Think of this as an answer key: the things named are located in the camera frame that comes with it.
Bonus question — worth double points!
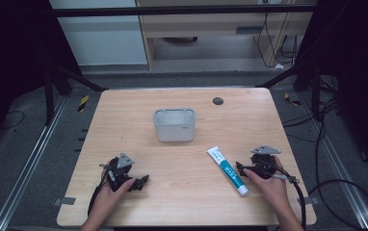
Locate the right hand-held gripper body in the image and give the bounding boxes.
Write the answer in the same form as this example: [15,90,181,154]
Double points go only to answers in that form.
[249,144,283,181]

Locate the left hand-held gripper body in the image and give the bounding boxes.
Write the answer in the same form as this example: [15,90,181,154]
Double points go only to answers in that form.
[99,151,136,193]

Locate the white and teal toothpaste tube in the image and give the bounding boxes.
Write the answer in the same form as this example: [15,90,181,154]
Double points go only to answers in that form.
[206,145,250,197]

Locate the grey plastic container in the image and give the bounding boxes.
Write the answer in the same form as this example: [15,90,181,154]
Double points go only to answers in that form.
[152,108,197,143]

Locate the person's right hand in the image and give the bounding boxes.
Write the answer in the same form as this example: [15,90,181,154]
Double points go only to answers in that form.
[243,155,290,211]

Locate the person's left hand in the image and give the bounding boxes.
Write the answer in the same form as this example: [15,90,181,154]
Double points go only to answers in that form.
[90,160,136,222]

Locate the grey tape piece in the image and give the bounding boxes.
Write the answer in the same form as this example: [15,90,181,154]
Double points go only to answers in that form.
[297,195,320,206]
[53,196,77,207]

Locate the yellow and black tape strip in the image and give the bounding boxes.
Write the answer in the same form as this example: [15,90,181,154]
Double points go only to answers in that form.
[77,93,91,113]
[283,91,302,107]

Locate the black metal stand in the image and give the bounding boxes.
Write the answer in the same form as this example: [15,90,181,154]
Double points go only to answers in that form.
[255,54,326,123]
[39,57,109,127]

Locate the black curtain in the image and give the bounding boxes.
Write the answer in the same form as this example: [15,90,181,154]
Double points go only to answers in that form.
[0,0,84,152]
[296,0,368,177]

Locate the white cabinet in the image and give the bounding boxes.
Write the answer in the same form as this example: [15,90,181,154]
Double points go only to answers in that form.
[48,0,149,67]

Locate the light wooden desk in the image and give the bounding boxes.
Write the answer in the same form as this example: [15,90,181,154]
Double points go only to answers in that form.
[135,0,319,69]

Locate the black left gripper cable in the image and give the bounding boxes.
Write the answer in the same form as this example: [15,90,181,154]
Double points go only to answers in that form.
[87,178,109,217]

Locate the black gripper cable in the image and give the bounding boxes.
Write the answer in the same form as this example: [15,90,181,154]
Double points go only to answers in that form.
[87,178,109,217]
[271,171,307,231]

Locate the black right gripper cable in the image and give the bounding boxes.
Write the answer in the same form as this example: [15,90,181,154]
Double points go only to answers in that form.
[271,171,307,231]

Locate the aluminium floor rail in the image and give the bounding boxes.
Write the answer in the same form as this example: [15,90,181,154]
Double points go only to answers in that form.
[0,95,69,231]
[297,92,368,230]

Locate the black floor cable loop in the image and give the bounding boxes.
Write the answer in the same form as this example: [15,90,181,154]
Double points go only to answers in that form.
[306,99,368,231]

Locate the thin black floor cable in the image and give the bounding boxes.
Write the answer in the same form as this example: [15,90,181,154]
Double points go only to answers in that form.
[0,110,26,132]

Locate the black hanging cables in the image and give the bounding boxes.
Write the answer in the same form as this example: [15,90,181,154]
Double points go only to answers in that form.
[256,12,297,69]

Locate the black horizontal frame bar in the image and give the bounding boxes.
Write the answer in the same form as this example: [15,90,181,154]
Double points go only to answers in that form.
[48,3,318,18]

